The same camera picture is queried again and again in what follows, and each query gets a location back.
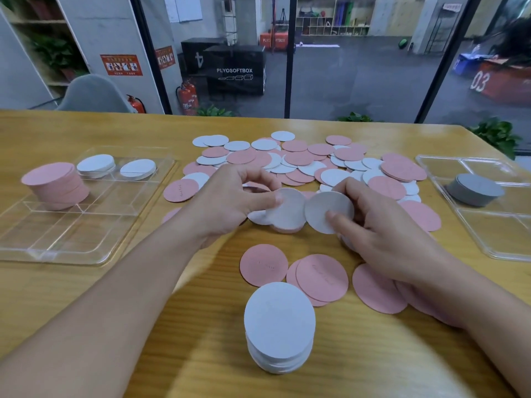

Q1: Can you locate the wooden cubby shelf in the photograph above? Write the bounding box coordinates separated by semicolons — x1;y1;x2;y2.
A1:
295;0;377;37

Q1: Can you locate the red wall sign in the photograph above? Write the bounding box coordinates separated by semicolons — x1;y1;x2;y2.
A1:
100;54;143;77
154;46;176;70

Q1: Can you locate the handful of white discs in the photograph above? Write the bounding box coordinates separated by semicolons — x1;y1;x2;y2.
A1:
248;187;308;235

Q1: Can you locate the person's right forearm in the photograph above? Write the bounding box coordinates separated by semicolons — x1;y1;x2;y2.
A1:
408;244;531;398

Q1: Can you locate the white paper notice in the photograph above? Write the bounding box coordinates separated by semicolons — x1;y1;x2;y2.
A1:
163;0;203;23

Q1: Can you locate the black metal rack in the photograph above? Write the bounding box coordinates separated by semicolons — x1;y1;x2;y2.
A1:
425;3;462;55

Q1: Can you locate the white round card disc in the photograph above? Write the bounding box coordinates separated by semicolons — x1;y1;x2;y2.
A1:
304;191;356;235

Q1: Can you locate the person's right hand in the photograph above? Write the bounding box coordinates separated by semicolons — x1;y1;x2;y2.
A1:
327;177;452;283

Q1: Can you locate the tall stack of white discs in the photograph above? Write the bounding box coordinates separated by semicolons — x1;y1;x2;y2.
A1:
243;282;316;375

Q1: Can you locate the person's left hand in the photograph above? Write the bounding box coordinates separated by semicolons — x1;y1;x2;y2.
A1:
183;163;284;250

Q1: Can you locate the black box with numeral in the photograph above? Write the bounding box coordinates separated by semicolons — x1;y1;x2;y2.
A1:
181;37;229;76

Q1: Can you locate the green potted plant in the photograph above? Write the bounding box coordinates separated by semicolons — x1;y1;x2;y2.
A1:
468;117;523;160
336;112;375;123
197;104;234;117

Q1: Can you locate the red box with white numerals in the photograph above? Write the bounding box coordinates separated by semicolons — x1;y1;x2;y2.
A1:
470;58;531;106

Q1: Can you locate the white wall shelf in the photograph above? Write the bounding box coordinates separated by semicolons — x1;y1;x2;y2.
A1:
0;0;90;101

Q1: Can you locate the pile of pink white discs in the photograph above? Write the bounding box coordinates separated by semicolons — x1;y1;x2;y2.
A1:
161;130;461;328

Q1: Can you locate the red fire extinguisher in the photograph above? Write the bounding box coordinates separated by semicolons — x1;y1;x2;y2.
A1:
126;94;147;115
184;78;199;116
177;85;191;116

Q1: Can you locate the short stack of white discs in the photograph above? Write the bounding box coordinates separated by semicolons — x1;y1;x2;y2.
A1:
76;154;116;180
120;158;157;181

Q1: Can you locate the person's left forearm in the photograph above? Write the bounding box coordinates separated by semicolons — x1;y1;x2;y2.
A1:
0;219;208;398

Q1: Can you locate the grey chair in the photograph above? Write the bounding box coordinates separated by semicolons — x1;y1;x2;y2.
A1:
56;74;136;114

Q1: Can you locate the large black soft box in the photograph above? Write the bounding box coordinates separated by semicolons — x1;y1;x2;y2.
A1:
203;45;266;96

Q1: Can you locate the blue box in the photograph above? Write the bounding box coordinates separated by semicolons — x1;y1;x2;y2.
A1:
452;44;495;73

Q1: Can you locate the clear plastic divided tray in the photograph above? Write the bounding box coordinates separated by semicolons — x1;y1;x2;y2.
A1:
416;155;531;262
0;146;177;266

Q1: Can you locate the small red soft box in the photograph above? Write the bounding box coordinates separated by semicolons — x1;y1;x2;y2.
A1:
260;32;296;53

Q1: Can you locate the stack of pink discs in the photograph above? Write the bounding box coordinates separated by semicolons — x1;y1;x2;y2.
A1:
21;162;90;211

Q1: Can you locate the black window frame post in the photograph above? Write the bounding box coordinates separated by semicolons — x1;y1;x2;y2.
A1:
129;0;173;116
414;0;484;124
284;0;298;120

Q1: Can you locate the stack of grey discs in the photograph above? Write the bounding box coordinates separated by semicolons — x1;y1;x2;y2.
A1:
446;173;506;208

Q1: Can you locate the green shelf plant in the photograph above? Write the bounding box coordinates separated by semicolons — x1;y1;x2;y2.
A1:
32;32;89;82

